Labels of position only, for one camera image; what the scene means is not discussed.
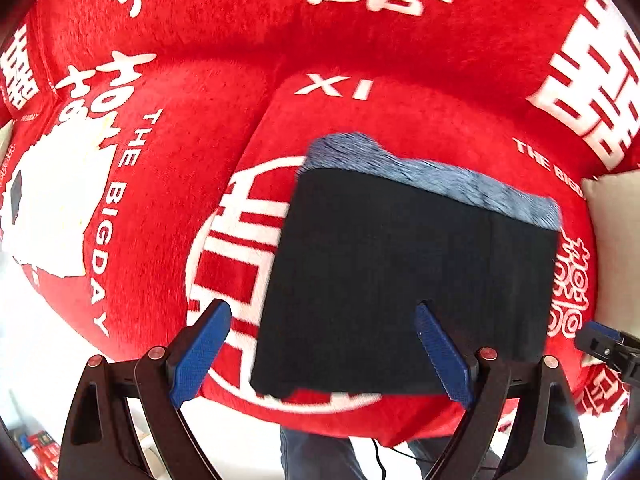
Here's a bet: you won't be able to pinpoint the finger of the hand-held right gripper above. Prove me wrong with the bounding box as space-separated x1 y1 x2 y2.
574 320 640 388

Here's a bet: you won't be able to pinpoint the red printed blanket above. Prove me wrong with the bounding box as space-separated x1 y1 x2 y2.
0 0 640 448

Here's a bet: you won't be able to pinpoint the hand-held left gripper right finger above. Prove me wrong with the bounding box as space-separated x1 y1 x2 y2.
415 301 588 480

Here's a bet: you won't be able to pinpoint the red boxes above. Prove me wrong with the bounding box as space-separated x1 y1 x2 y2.
17 429 62 480

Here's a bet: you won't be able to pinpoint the black cable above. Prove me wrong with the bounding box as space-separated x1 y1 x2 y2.
371 437 433 480

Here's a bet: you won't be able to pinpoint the black pants with grey lining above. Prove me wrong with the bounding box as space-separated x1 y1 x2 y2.
250 131 564 401

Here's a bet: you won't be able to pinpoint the person's jeans leg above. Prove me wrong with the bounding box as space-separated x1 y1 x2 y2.
278 427 362 480
406 437 502 480

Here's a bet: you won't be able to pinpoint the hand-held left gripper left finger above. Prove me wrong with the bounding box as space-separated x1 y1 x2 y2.
59 299 233 480

